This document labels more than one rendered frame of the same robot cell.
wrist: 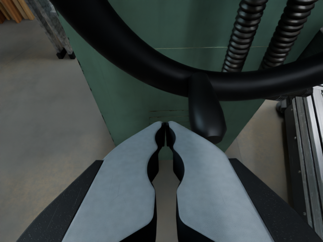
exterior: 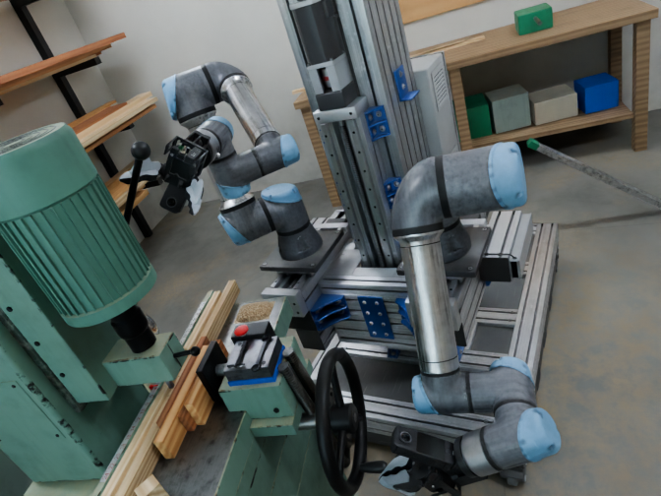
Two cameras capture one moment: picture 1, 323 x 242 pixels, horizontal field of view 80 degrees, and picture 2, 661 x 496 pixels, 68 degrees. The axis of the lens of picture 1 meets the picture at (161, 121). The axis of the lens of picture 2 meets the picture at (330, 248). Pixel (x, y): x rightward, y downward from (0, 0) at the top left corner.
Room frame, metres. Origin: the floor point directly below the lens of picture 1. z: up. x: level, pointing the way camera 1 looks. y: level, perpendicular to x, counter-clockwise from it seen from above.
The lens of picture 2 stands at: (-0.24, 0.54, 1.60)
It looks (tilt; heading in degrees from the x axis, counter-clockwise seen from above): 29 degrees down; 294
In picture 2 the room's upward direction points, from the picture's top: 19 degrees counter-clockwise
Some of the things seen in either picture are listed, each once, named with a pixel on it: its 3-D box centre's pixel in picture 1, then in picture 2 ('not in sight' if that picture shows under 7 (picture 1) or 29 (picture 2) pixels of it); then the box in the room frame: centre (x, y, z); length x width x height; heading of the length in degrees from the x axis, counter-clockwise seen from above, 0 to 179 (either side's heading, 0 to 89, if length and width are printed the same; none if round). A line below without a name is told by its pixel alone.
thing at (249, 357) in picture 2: not in sight; (254, 350); (0.28, -0.10, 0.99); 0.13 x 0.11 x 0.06; 95
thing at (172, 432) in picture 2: not in sight; (190, 397); (0.43, -0.03, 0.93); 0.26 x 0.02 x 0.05; 95
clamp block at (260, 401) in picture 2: not in sight; (265, 377); (0.28, -0.09, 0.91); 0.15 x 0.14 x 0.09; 95
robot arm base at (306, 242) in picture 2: not in sight; (296, 235); (0.43, -0.76, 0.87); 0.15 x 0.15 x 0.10
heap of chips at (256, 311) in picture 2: not in sight; (253, 309); (0.41, -0.33, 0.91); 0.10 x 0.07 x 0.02; 5
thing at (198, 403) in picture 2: not in sight; (209, 383); (0.40, -0.06, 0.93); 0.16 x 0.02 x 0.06; 95
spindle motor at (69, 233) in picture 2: not in sight; (67, 227); (0.47, -0.04, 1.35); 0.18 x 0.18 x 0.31
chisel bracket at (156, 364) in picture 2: not in sight; (147, 361); (0.49, -0.04, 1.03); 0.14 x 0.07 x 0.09; 5
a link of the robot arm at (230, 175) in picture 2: not in sight; (235, 172); (0.38, -0.48, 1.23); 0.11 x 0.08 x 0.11; 34
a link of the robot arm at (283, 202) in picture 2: not in sight; (282, 206); (0.44, -0.75, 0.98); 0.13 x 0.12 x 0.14; 34
